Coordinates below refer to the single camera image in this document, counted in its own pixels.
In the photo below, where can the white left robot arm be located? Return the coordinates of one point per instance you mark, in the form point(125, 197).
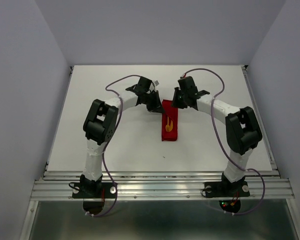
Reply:
point(103, 119)

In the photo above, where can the orange plastic fork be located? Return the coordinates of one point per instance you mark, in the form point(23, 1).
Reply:
point(168, 125)

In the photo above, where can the red cloth napkin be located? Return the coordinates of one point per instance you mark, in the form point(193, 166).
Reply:
point(169, 130)

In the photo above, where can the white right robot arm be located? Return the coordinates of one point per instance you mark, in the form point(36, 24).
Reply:
point(243, 132)

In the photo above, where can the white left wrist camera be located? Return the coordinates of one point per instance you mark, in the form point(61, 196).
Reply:
point(156, 83)

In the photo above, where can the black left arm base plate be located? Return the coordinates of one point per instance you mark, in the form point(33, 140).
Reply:
point(105, 190)

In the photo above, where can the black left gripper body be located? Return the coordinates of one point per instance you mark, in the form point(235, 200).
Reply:
point(152, 101)

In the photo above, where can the aluminium rail frame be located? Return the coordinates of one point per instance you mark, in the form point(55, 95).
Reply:
point(154, 187)

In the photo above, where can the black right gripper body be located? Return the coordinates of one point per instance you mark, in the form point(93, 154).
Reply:
point(179, 99)

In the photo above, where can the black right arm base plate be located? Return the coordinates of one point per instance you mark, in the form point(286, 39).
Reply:
point(222, 189)

